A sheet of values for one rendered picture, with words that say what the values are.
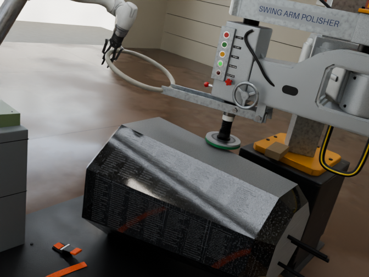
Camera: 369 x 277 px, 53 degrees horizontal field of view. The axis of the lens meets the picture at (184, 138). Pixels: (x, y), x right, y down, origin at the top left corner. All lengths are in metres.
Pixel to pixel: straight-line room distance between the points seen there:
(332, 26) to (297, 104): 0.40
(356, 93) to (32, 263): 2.02
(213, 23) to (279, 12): 7.86
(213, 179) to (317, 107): 0.64
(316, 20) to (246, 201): 0.92
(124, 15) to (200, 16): 7.73
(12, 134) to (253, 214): 1.35
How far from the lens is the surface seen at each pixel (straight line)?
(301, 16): 1.96
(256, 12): 2.03
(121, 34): 2.48
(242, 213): 1.86
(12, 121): 2.29
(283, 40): 8.70
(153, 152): 2.14
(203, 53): 9.98
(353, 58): 1.94
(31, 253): 2.59
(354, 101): 1.97
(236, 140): 2.29
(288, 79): 1.99
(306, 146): 2.67
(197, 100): 2.24
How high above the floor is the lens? 1.67
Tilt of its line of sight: 21 degrees down
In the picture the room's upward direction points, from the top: 11 degrees clockwise
